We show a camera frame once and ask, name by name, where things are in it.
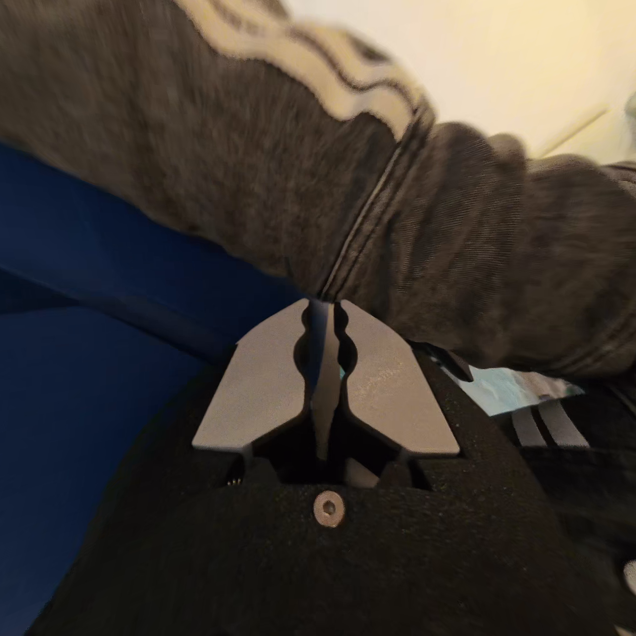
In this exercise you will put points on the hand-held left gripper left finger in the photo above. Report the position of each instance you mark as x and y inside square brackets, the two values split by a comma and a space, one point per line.
[253, 392]

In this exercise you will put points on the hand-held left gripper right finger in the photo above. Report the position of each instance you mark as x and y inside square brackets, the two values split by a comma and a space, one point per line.
[392, 392]

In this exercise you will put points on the blue sheet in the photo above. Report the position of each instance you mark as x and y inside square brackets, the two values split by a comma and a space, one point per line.
[99, 238]

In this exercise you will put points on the person's right forearm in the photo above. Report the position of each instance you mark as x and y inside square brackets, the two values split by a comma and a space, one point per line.
[248, 149]

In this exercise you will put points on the teal packet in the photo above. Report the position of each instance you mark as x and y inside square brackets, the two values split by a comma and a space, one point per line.
[502, 392]

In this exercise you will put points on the black pants with white stripes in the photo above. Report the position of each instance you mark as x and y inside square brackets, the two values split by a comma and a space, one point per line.
[586, 477]

